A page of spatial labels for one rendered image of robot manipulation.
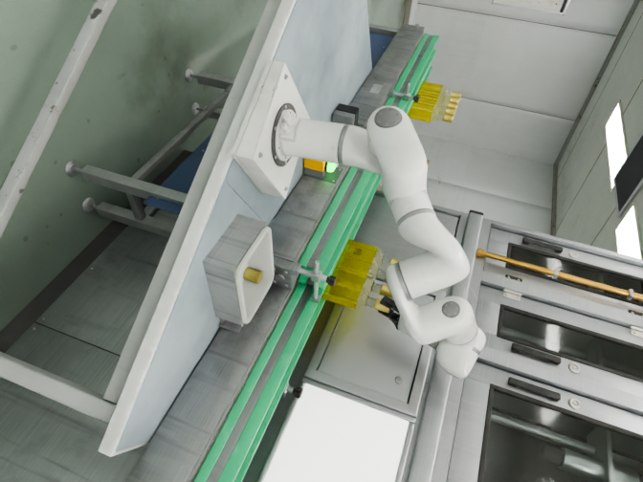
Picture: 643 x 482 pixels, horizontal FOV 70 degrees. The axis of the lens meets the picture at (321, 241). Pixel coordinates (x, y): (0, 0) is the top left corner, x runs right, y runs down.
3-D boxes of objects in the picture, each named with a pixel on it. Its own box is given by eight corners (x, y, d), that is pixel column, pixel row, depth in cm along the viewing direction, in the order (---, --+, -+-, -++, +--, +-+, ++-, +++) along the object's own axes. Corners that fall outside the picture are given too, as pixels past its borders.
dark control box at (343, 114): (330, 131, 174) (351, 137, 172) (331, 113, 168) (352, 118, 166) (337, 120, 179) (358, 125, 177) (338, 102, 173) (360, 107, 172)
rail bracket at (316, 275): (291, 295, 134) (331, 309, 132) (290, 257, 122) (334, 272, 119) (295, 288, 136) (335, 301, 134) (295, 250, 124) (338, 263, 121)
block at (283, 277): (269, 285, 135) (291, 292, 133) (267, 264, 128) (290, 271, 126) (274, 276, 137) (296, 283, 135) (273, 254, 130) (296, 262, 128)
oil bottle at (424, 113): (390, 115, 218) (450, 127, 212) (392, 103, 214) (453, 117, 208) (394, 109, 222) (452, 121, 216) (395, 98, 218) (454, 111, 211)
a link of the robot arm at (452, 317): (457, 276, 113) (400, 296, 116) (444, 237, 96) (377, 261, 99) (482, 338, 104) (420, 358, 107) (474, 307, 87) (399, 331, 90)
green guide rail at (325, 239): (297, 266, 131) (323, 274, 129) (297, 264, 130) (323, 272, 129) (424, 34, 245) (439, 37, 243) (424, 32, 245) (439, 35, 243)
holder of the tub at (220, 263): (218, 327, 124) (244, 337, 122) (202, 261, 104) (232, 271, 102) (247, 281, 135) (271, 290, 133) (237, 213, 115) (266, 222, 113)
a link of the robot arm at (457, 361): (450, 303, 111) (460, 329, 128) (424, 349, 108) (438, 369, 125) (483, 319, 106) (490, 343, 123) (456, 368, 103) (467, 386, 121)
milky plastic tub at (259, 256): (216, 317, 120) (246, 328, 118) (203, 261, 104) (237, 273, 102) (247, 270, 131) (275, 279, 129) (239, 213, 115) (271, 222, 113)
